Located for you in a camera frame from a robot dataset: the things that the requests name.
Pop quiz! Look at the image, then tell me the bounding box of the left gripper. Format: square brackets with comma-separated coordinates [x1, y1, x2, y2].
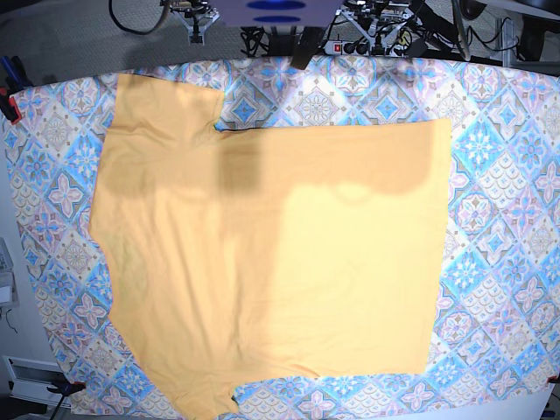
[341, 1, 410, 48]

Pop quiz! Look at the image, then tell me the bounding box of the white power strip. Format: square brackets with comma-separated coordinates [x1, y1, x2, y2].
[323, 39, 407, 57]

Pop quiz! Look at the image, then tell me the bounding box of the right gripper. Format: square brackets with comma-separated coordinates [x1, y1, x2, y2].
[170, 0, 219, 45]

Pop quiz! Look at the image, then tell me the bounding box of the grey plastic box stack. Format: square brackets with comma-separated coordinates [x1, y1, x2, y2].
[0, 238, 18, 310]

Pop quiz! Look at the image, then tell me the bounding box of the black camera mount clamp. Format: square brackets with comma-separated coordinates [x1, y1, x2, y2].
[290, 26, 326, 70]

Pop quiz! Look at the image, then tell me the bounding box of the patterned blue pink tablecloth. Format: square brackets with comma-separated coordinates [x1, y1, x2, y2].
[1, 57, 559, 419]

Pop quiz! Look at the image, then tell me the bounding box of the white metal rail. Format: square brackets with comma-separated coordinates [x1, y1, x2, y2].
[1, 355, 66, 407]

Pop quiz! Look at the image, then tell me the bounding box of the purple blue robot base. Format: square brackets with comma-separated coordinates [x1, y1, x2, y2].
[208, 0, 343, 27]

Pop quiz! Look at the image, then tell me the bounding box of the orange T-shirt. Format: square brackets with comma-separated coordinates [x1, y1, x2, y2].
[89, 73, 452, 419]

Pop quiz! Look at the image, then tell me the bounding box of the red black table clamp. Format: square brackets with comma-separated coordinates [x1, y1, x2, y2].
[1, 56, 26, 124]

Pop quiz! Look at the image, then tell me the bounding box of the orange black corner clamp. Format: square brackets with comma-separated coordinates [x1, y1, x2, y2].
[46, 381, 86, 397]

